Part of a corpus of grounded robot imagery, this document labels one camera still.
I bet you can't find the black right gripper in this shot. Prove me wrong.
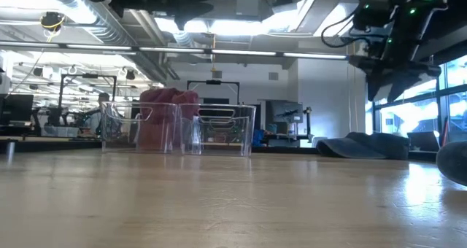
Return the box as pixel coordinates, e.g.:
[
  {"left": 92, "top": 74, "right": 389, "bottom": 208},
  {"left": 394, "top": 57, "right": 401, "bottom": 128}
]
[{"left": 348, "top": 54, "right": 442, "bottom": 104}]

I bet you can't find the long ceiling light strip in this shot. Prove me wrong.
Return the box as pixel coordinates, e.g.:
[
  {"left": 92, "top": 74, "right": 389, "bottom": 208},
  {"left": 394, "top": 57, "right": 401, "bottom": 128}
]
[{"left": 0, "top": 40, "right": 348, "bottom": 61}]

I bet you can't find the open dark laptop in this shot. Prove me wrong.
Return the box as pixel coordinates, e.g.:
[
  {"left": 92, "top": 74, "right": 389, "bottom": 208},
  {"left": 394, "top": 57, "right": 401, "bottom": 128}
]
[{"left": 406, "top": 131, "right": 441, "bottom": 153}]

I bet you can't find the pink cloth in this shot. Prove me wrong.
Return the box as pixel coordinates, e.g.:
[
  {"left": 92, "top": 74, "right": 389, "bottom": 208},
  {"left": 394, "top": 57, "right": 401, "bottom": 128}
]
[{"left": 137, "top": 88, "right": 201, "bottom": 151}]

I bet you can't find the grey desk monitor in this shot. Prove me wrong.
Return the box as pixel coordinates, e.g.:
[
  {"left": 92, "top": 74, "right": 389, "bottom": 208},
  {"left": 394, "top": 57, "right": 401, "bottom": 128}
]
[{"left": 269, "top": 101, "right": 304, "bottom": 125}]

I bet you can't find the clear plastic bin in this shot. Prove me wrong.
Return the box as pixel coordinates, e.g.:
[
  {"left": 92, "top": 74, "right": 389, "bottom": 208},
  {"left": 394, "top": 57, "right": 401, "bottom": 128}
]
[
  {"left": 177, "top": 102, "right": 257, "bottom": 158},
  {"left": 101, "top": 101, "right": 180, "bottom": 155}
]

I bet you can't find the person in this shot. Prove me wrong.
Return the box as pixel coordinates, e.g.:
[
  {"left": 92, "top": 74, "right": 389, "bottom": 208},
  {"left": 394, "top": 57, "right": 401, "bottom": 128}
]
[{"left": 85, "top": 92, "right": 112, "bottom": 136}]

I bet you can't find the black computer monitor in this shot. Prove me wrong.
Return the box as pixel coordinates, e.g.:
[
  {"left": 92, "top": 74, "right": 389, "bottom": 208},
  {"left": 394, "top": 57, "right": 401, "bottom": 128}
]
[{"left": 0, "top": 93, "right": 35, "bottom": 127}]

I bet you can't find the black robot station frame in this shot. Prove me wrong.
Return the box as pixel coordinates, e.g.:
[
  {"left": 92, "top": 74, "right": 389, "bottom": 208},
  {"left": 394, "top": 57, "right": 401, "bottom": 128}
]
[
  {"left": 57, "top": 73, "right": 118, "bottom": 127},
  {"left": 186, "top": 79, "right": 241, "bottom": 106}
]

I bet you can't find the silver ventilation duct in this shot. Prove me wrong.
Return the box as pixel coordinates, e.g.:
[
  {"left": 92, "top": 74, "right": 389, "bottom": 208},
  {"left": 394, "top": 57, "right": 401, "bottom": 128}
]
[{"left": 34, "top": 0, "right": 172, "bottom": 82}]

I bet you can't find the yellow cable coil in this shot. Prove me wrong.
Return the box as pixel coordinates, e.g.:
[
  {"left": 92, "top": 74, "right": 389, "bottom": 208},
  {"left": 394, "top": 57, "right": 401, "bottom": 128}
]
[{"left": 39, "top": 11, "right": 67, "bottom": 33}]

